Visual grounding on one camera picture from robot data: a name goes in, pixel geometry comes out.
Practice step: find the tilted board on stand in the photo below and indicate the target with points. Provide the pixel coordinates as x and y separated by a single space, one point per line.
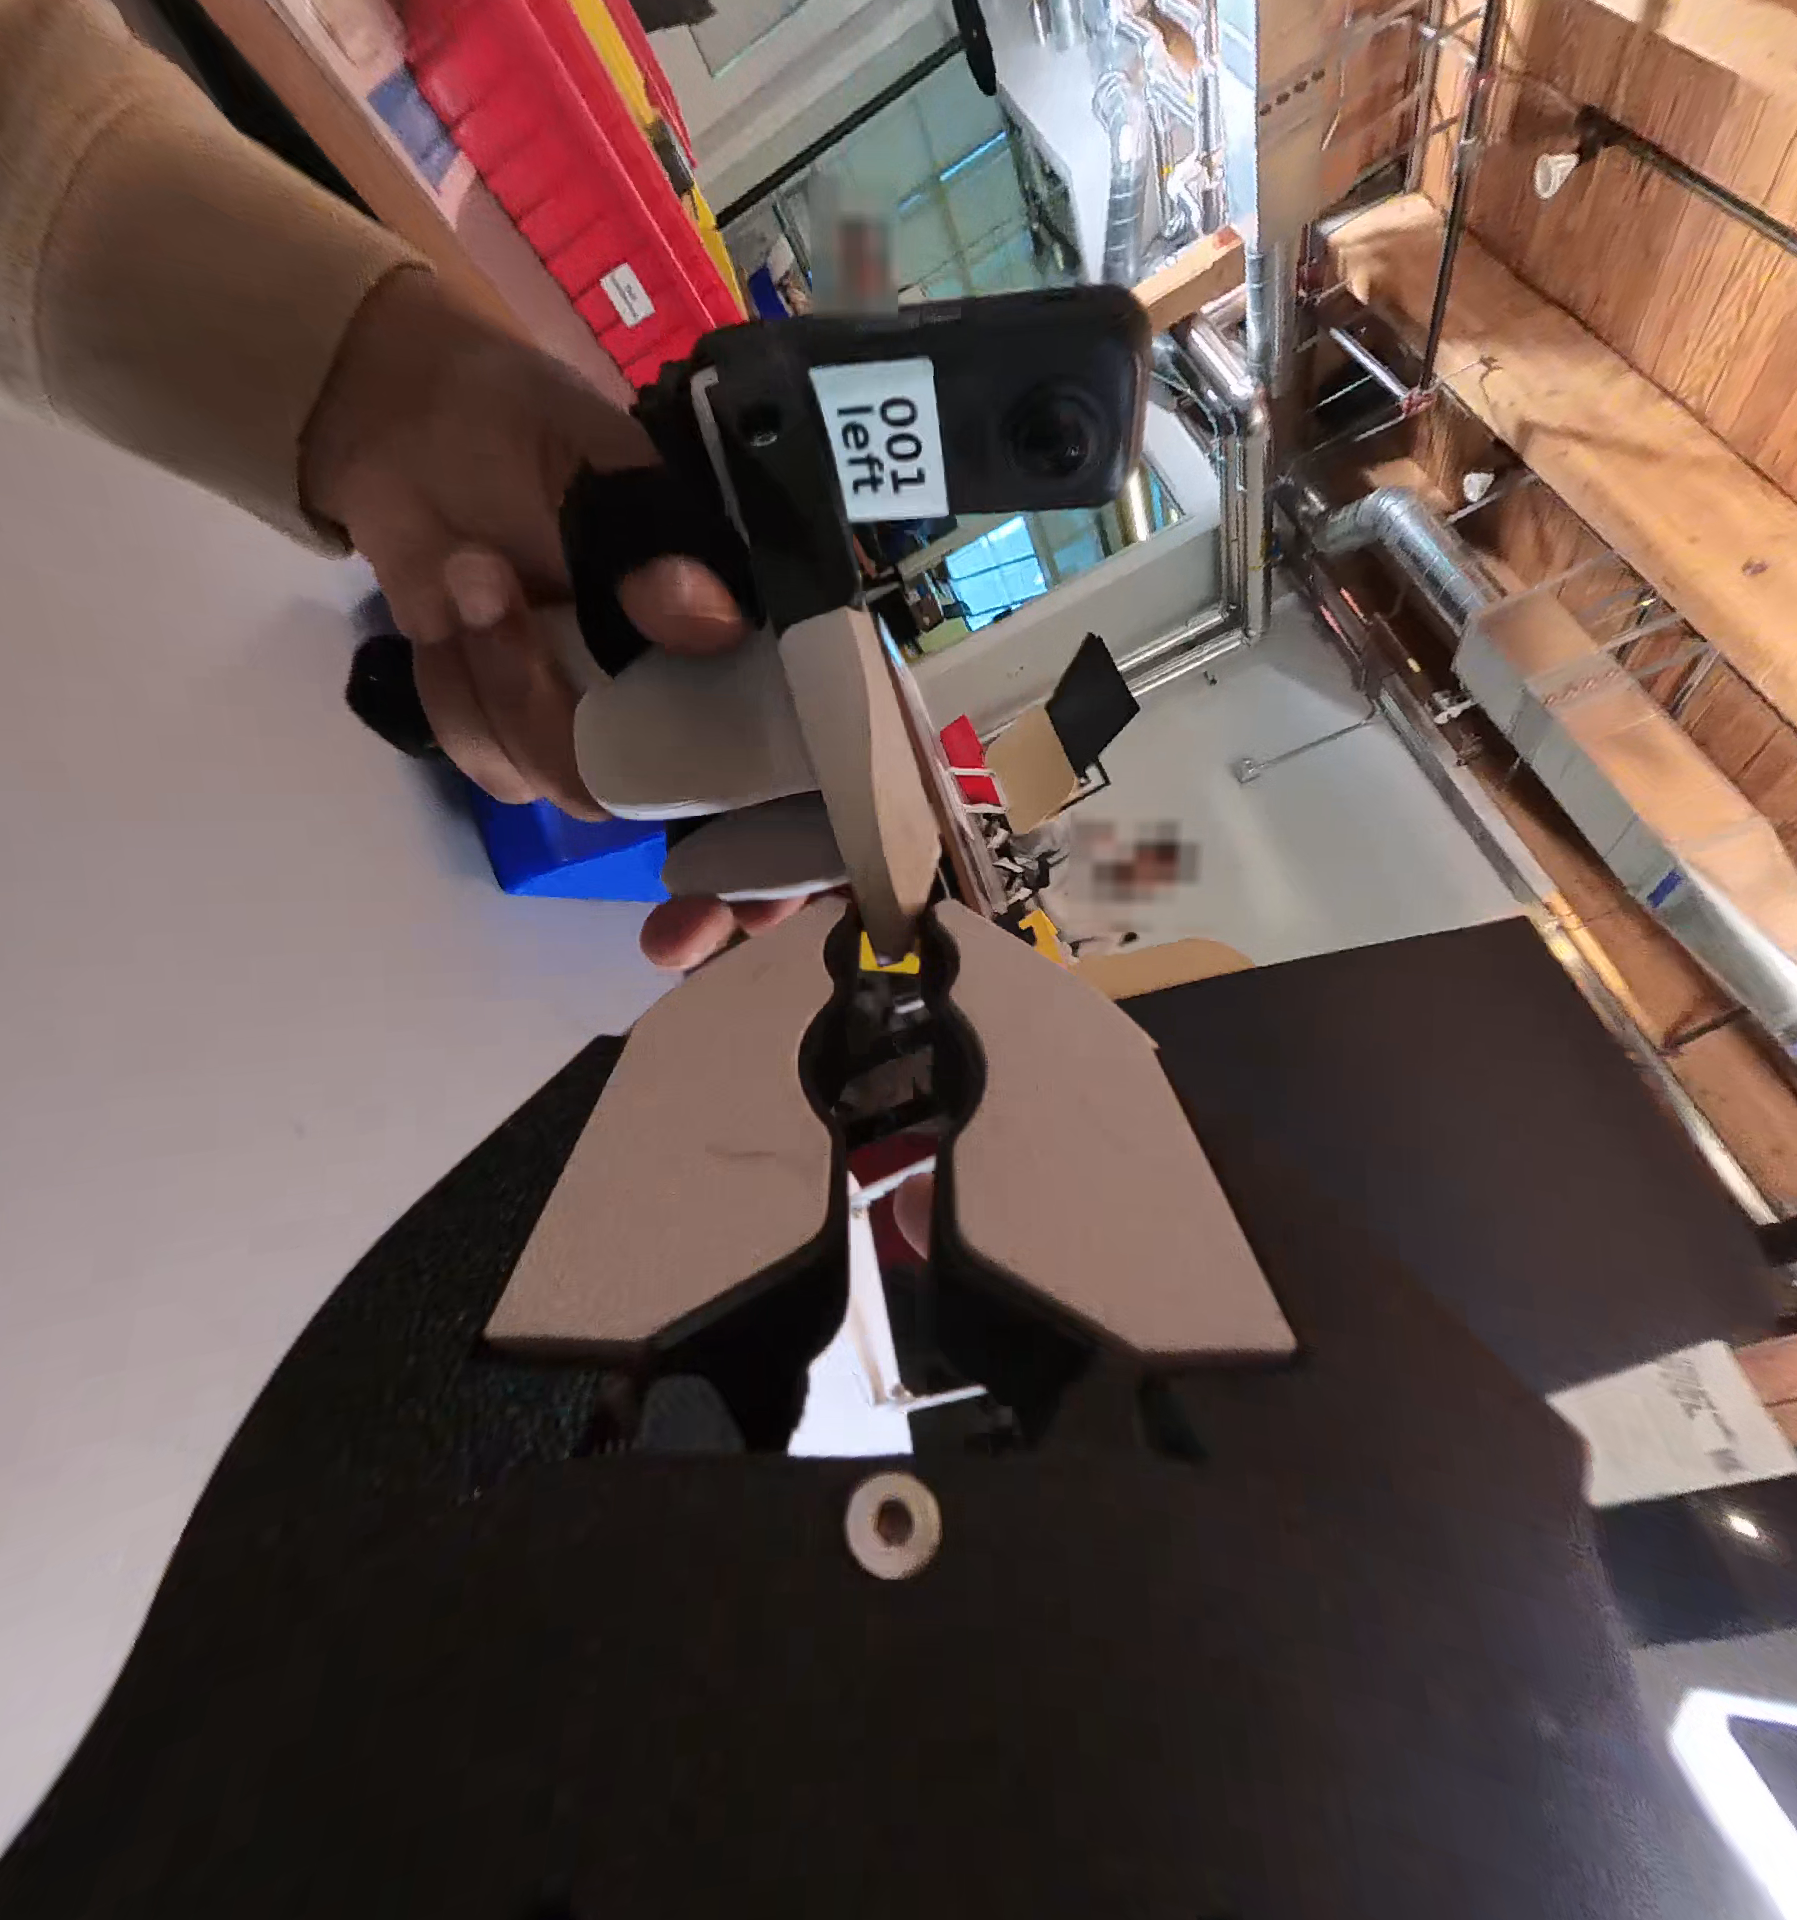
1056 736

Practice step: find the person's right hand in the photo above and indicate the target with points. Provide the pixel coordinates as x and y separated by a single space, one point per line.
916 1218

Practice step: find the red plastic bin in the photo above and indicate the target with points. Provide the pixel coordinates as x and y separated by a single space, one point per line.
960 747
567 165

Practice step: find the person's left hand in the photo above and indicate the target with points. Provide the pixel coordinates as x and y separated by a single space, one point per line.
446 481

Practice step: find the blue plastic bin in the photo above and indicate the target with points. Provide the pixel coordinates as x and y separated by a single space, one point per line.
567 854

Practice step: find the blue card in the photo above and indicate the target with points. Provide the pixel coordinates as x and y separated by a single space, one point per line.
409 128

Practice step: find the silver rectangular duct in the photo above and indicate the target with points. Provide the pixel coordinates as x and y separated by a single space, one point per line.
1634 750

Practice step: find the small yellow cube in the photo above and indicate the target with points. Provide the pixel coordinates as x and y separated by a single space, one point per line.
885 951

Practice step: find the wooden board with black sheet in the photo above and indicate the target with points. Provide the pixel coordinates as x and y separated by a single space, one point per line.
1438 1139

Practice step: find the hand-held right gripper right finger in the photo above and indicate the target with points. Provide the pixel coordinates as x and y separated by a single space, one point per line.
1093 1184

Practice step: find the person's left forearm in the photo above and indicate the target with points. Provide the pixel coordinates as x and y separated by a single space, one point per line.
119 225

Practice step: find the white paper notice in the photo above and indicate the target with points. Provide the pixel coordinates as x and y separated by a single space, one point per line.
1679 1417

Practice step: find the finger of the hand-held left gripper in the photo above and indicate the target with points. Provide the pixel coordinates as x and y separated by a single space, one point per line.
874 779

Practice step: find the yellow plastic object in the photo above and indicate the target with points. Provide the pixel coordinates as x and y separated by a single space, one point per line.
1041 933

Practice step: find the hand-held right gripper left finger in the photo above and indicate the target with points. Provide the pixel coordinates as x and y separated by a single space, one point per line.
688 1171

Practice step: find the red bag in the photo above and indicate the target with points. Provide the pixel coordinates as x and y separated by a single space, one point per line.
892 1162

